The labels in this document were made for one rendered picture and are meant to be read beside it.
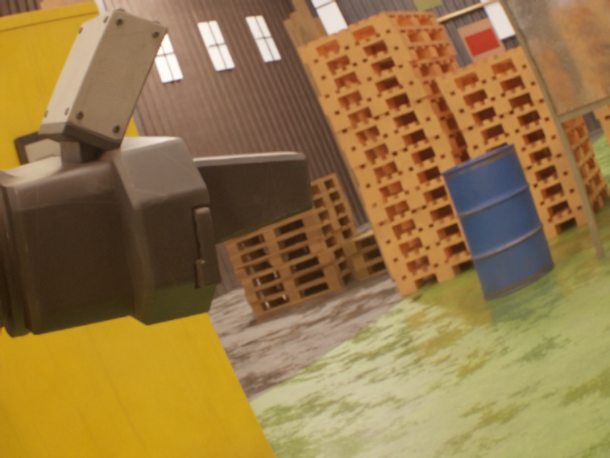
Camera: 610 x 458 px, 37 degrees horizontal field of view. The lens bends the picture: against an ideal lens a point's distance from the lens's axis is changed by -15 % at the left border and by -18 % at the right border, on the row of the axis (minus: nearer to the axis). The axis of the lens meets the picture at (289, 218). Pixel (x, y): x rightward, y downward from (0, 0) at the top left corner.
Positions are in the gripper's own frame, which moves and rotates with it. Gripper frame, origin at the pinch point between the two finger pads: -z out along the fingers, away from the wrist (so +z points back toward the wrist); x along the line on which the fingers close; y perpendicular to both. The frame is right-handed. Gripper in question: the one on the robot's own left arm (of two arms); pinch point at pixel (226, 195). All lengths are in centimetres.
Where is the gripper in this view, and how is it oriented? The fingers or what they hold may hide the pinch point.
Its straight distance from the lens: 37.6
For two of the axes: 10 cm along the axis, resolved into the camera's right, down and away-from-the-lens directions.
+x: 4.7, 0.9, -8.8
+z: -8.7, 2.0, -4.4
